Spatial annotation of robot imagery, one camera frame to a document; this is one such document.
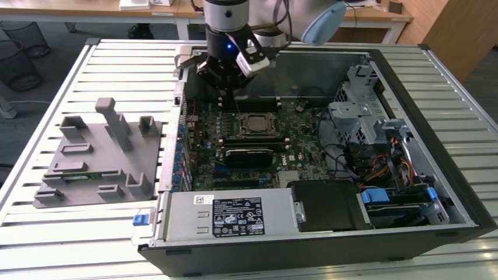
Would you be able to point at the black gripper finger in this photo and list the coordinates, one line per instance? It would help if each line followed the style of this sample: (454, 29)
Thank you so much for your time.
(209, 71)
(235, 99)

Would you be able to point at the CPU with silver top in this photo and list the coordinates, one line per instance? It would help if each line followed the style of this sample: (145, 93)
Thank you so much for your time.
(258, 124)

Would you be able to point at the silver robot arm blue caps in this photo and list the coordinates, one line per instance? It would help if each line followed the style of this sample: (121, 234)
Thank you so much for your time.
(226, 14)

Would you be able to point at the CPU socket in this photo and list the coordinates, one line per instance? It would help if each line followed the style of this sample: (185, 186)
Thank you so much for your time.
(242, 134)

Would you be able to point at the black graphics card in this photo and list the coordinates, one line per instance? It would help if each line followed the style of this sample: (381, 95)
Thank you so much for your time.
(249, 159)

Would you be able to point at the white box black print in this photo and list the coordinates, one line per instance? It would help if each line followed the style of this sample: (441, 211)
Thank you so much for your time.
(162, 2)

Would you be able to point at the green motherboard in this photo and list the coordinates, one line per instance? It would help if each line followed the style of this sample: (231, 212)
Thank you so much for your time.
(304, 146)

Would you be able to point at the plain white box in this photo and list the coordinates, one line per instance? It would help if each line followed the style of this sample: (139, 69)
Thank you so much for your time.
(134, 5)

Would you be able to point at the black expansion slot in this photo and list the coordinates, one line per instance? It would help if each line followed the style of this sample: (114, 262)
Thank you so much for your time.
(234, 183)

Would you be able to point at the silver drive cage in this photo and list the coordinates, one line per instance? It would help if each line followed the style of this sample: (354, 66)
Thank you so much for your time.
(350, 112)

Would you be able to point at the silver chipset heatsink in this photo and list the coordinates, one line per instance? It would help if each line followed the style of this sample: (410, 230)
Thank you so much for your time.
(290, 176)

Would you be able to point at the grey parts rack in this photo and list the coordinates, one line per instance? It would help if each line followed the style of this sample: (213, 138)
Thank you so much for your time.
(109, 172)

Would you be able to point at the silver power supply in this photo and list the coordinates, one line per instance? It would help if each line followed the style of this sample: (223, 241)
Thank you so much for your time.
(187, 216)

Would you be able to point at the black plastic shroud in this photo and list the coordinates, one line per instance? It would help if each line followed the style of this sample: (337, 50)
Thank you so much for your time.
(326, 204)

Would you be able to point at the green RAM stick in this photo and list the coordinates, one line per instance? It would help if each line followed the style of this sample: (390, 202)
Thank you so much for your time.
(95, 175)

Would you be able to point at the blue case latch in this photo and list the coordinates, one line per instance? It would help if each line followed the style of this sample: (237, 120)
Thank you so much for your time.
(141, 220)

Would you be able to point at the blue disk carrier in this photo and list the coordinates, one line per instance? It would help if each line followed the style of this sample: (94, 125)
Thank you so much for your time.
(376, 199)

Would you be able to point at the grey metal desk foot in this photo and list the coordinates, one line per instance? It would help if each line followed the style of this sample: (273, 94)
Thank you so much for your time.
(6, 109)

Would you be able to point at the black PC case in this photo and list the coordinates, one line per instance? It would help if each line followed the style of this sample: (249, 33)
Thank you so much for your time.
(273, 259)

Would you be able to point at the blue plastic clip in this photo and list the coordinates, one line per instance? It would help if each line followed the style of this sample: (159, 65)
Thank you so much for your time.
(430, 195)

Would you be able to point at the wooden cabinet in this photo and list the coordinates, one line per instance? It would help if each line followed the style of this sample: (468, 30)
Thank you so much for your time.
(460, 35)

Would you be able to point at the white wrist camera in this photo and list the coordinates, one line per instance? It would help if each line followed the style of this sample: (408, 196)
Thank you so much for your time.
(253, 62)

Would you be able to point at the wooden desk white frame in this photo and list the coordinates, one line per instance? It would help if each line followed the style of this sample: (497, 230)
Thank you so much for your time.
(373, 16)
(78, 8)

